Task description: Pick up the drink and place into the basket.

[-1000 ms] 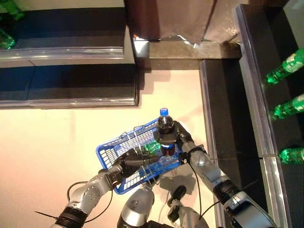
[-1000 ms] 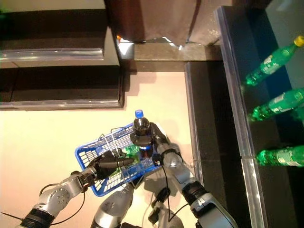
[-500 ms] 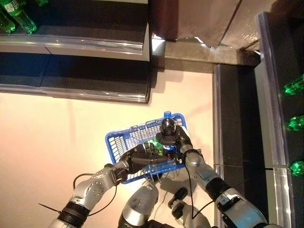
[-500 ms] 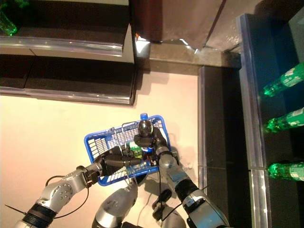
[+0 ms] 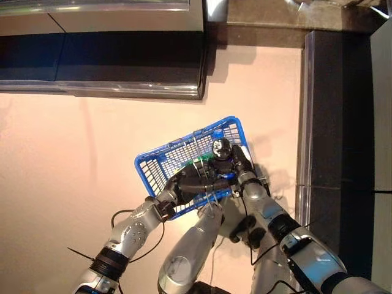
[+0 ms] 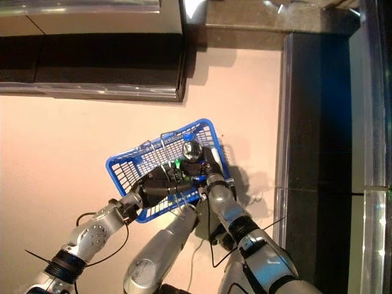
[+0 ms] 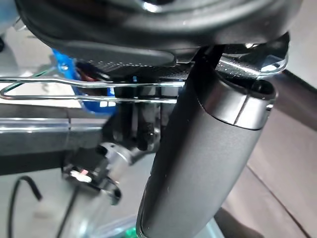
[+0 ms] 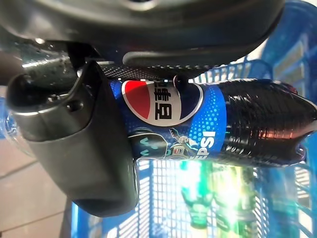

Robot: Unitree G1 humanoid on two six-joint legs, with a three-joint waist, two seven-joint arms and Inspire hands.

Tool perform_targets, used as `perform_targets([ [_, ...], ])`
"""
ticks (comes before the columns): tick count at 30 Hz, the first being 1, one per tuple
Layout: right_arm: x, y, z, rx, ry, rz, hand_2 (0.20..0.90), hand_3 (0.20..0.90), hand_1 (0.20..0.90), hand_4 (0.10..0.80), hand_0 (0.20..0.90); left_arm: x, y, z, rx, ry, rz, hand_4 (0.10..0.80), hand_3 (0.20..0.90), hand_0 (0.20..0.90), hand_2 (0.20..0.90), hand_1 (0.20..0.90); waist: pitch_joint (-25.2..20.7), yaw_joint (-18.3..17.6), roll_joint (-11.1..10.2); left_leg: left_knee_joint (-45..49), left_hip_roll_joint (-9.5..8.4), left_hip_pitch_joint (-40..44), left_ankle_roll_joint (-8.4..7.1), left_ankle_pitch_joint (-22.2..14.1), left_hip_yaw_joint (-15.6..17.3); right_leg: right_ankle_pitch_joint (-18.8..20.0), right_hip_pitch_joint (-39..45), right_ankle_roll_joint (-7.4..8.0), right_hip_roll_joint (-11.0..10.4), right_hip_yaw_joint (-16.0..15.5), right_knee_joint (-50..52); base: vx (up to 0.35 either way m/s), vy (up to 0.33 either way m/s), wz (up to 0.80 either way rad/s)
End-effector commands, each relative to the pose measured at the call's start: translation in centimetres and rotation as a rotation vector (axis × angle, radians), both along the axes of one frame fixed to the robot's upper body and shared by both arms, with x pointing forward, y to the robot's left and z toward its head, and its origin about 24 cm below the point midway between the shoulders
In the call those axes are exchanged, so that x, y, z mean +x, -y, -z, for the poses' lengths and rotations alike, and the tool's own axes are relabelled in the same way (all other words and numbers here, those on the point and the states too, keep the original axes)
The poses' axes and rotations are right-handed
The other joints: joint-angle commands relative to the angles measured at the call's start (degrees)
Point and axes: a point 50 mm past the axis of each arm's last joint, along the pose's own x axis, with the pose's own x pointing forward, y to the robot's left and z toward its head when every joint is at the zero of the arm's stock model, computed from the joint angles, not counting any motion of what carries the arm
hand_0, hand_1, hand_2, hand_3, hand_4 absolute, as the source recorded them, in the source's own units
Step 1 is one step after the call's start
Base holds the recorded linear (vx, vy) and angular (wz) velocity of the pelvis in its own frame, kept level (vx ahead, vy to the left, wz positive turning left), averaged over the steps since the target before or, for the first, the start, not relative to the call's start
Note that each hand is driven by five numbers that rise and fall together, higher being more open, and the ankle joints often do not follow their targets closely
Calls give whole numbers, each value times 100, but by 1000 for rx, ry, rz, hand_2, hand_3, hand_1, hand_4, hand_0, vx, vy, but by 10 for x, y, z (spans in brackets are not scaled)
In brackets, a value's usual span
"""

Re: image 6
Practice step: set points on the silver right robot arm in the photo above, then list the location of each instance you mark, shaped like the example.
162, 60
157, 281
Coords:
260, 260

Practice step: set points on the black zip tie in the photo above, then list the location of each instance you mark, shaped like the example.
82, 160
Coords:
37, 256

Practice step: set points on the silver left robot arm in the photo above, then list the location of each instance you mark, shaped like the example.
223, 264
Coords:
92, 232

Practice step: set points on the silver left robot leg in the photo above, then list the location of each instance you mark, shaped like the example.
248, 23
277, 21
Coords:
159, 254

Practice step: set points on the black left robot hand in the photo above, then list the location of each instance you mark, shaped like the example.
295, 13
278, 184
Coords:
162, 186

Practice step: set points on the black side unit base shelf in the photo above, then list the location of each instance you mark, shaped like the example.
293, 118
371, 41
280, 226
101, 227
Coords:
92, 61

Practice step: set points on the low black base shelf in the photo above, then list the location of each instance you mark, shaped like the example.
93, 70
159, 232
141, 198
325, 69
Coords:
306, 122

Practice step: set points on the blue plastic shopping basket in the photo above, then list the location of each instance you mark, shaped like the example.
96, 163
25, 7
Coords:
127, 167

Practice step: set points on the dark stone plinth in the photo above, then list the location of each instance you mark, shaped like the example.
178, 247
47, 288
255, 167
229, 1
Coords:
245, 18

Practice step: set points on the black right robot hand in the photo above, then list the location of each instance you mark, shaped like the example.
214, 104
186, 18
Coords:
211, 167

